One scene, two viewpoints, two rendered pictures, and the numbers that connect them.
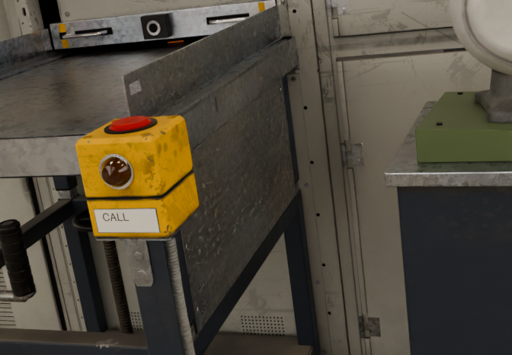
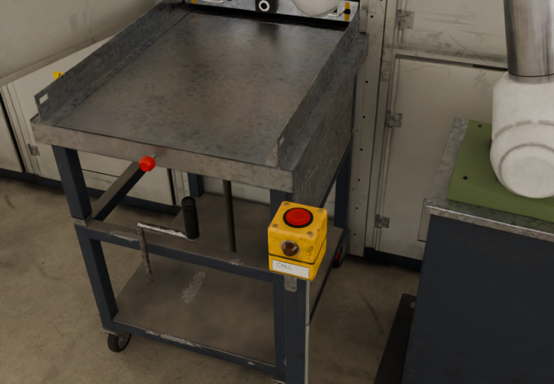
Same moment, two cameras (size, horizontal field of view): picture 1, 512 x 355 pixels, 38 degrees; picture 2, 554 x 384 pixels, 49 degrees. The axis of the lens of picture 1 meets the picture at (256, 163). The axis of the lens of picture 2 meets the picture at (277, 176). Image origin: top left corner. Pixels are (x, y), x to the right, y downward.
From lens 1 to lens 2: 52 cm
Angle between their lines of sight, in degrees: 20
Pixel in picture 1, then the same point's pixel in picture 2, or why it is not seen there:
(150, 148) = (312, 243)
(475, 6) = (507, 166)
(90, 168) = (274, 242)
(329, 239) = (366, 166)
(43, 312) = (158, 174)
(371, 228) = (396, 166)
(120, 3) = not seen: outside the picture
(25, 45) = (166, 5)
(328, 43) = (392, 43)
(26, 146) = (204, 160)
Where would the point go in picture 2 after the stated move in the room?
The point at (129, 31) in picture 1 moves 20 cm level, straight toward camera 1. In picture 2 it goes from (244, 2) to (251, 28)
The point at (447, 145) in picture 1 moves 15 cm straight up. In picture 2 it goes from (467, 194) to (481, 132)
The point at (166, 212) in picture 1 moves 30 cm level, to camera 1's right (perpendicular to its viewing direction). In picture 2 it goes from (314, 269) to (496, 267)
